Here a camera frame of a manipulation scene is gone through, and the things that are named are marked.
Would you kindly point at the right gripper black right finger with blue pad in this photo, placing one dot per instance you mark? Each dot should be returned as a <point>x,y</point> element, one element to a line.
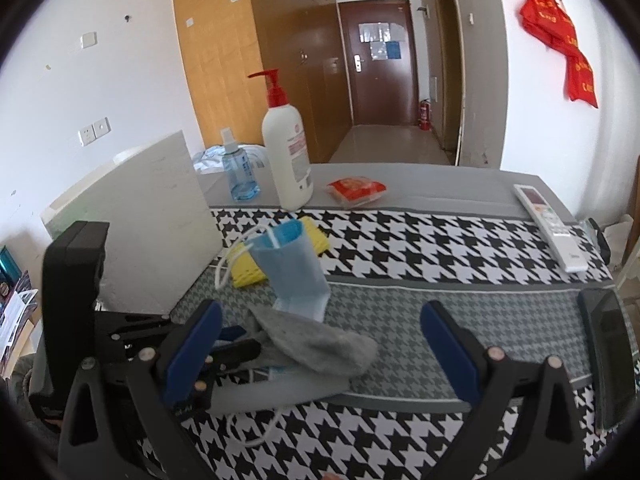
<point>547,439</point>

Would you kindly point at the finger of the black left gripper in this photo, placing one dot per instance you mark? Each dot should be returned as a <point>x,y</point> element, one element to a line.
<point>231,333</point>
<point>226,359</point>

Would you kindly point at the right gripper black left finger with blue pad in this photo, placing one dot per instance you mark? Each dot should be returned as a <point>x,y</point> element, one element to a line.
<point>137,383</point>

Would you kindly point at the grey sock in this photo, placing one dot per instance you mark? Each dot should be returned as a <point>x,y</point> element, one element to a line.
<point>291,340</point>

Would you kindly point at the yellow ribbed sponge cloth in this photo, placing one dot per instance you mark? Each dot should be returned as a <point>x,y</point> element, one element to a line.
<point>265,252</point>

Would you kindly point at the blue face mask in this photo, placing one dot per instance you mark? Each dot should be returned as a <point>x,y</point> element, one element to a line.
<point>305,293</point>

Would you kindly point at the black smartphone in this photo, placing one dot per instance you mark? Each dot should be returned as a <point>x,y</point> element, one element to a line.
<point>610,355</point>

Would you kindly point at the white styrofoam box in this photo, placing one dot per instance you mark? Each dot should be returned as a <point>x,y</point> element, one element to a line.
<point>162,235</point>

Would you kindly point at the houndstooth table runner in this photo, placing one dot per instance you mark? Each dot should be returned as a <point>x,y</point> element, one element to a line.
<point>386,268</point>

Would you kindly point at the blue spray bottle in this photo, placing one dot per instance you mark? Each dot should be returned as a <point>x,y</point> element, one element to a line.
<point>238,169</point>

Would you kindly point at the white remote control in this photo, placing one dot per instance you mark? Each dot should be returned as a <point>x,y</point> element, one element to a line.
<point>561,241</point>

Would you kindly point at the red snack packet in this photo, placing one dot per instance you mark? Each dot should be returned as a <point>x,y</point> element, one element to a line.
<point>354,192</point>

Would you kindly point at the white pump lotion bottle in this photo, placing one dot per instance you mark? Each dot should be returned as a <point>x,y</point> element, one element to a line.
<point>285,141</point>

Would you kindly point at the red fire extinguisher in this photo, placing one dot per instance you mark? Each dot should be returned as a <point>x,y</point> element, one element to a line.
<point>425,123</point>

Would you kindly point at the wooden wardrobe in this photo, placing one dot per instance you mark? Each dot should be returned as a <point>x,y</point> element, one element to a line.
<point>227,44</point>

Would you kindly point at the dark brown entrance door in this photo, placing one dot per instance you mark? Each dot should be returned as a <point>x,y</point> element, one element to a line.
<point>381,61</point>

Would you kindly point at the red hanging banners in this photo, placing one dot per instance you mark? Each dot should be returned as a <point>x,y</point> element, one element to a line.
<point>549,23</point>

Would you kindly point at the white wall socket pair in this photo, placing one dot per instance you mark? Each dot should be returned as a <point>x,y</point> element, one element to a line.
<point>91,133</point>

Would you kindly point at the white wall switch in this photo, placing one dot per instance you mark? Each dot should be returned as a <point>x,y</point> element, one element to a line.
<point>88,40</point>

